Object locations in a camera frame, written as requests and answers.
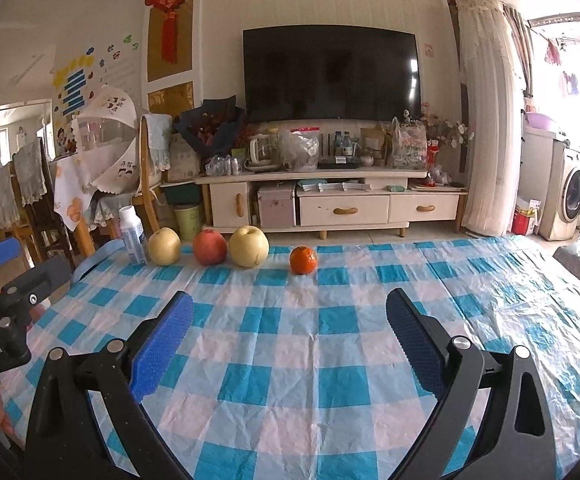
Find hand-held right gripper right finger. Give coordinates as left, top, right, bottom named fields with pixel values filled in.
left=385, top=286, right=557, bottom=480

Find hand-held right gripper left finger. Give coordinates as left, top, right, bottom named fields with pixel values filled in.
left=25, top=289, right=195, bottom=480

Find dark chair with grey cloth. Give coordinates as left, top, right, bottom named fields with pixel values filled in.
left=11, top=136, right=77, bottom=267

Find white orange-print cloth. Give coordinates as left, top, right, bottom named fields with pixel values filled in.
left=51, top=154, right=102, bottom=257

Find white bottle blue label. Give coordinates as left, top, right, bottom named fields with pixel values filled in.
left=118, top=205, right=149, bottom=265

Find white lace cloth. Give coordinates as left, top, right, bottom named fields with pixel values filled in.
left=91, top=191, right=137, bottom=229

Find red apple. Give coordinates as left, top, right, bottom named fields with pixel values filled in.
left=192, top=228, right=230, bottom=266

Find green bin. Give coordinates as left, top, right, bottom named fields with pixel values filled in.
left=173, top=203, right=204, bottom=241

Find blue checked tablecloth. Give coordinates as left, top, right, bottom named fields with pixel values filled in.
left=0, top=235, right=580, bottom=480

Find wooden chair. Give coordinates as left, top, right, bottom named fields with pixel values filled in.
left=134, top=110, right=177, bottom=234

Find large pale yellow pear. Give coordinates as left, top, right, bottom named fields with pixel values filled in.
left=228, top=225, right=270, bottom=268

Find orange tangerine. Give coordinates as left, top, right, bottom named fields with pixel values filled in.
left=289, top=245, right=319, bottom=276

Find white TV cabinet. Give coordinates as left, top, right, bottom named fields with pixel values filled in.
left=194, top=169, right=471, bottom=242

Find red box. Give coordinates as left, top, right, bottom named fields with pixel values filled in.
left=512, top=207, right=539, bottom=237

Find mesh food cover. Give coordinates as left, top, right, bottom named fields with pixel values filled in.
left=71, top=84, right=139, bottom=197

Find grey chair towel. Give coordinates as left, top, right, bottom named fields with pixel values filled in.
left=141, top=113, right=174, bottom=172

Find silver case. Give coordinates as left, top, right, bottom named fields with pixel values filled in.
left=257, top=183, right=297, bottom=229

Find pack of small bottles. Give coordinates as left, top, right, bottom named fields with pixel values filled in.
left=204, top=154, right=244, bottom=177

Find printed plastic bag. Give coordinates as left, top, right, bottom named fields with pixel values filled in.
left=389, top=117, right=429, bottom=170

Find black router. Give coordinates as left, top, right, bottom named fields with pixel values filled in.
left=319, top=132, right=339, bottom=162

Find white washing machine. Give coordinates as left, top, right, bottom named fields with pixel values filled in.
left=539, top=139, right=580, bottom=242

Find artificial flowers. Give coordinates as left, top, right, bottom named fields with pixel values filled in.
left=419, top=104, right=477, bottom=152

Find glass electric kettle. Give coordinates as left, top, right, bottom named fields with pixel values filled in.
left=246, top=133, right=284, bottom=172

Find clear plastic bag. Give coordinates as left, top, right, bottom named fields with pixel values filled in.
left=277, top=127, right=321, bottom=171

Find dark wrapped flower bouquet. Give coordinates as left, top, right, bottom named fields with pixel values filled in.
left=174, top=94, right=249, bottom=162

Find lace-covered standing air conditioner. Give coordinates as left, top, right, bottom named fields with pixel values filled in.
left=456, top=0, right=522, bottom=239

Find purple basin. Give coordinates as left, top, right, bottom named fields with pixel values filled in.
left=524, top=112, right=569, bottom=134

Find black television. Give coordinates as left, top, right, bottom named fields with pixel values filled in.
left=242, top=24, right=423, bottom=124

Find blue and yellow wall stickers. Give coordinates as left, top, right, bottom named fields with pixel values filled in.
left=51, top=49, right=97, bottom=117

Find red knot wall ornament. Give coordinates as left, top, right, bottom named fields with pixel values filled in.
left=144, top=0, right=201, bottom=67

